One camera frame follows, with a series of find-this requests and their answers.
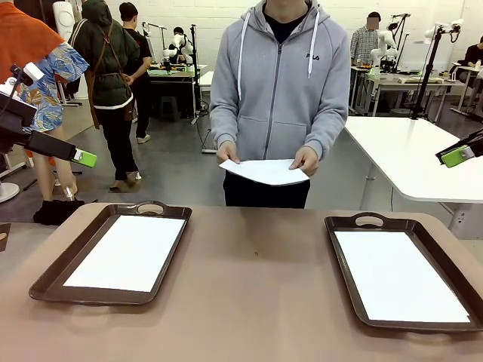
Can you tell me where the white A4 paper stack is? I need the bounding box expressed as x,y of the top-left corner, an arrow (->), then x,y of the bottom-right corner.
219,158 -> 311,187

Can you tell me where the desk with green items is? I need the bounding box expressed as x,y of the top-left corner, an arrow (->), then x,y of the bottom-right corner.
146,62 -> 208,120

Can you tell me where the brown flat board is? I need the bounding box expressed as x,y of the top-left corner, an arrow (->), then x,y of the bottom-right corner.
0,222 -> 12,253

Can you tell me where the person in green jacket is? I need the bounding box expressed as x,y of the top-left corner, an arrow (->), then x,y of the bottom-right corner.
69,0 -> 143,192

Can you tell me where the black stool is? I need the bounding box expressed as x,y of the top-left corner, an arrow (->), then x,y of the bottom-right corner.
159,96 -> 181,121

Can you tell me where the black bag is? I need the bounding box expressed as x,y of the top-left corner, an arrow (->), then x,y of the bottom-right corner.
32,198 -> 86,227

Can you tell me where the desk with wooden items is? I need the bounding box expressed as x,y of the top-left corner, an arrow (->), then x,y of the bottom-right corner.
354,66 -> 467,118

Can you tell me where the black pole stand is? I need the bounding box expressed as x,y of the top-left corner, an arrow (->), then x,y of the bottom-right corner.
189,24 -> 202,125

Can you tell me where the seated person at desk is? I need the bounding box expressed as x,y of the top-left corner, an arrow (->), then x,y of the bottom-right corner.
458,35 -> 483,82

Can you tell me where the person in black t-shirt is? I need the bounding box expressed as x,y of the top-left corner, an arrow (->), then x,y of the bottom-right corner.
118,2 -> 152,145

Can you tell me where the white tower fan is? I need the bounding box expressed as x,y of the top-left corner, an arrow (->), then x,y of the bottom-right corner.
51,0 -> 76,43

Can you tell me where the white robot on stand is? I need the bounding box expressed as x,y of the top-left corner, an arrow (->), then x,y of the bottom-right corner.
424,17 -> 465,43

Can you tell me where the person in plaid shirt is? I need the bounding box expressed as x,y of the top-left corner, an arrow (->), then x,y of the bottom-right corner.
349,11 -> 381,67

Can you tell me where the person's left hand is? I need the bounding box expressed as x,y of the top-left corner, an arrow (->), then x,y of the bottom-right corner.
288,146 -> 321,177

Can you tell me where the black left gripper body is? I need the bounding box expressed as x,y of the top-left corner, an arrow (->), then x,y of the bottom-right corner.
0,92 -> 38,154

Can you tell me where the white table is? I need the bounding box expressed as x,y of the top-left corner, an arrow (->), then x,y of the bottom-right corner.
342,115 -> 483,239

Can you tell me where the person in grey hoodie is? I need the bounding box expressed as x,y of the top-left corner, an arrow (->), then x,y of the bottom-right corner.
209,0 -> 352,208

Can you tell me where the white A4 paper sheet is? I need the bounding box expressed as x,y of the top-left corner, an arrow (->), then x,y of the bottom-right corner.
62,214 -> 187,293
334,230 -> 472,324

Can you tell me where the white round stand base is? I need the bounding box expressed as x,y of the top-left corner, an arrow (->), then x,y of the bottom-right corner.
0,182 -> 20,204

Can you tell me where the person's right forearm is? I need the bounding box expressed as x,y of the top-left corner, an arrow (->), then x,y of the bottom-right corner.
209,109 -> 238,148

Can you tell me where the brown plastic handled tray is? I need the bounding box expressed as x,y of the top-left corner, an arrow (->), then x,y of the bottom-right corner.
324,212 -> 483,335
29,200 -> 193,307

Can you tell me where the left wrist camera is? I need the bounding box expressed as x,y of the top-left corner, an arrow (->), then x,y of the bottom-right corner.
0,63 -> 45,101

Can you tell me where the mannequin in floral clothes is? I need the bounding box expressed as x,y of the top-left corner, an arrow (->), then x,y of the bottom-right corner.
0,0 -> 91,203

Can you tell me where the black tripod stand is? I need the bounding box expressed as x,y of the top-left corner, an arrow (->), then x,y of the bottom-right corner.
410,25 -> 445,121

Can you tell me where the person's right hand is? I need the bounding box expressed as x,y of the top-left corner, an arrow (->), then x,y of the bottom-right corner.
217,142 -> 242,165

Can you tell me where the person's left forearm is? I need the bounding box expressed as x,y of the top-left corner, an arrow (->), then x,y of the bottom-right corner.
309,109 -> 348,161

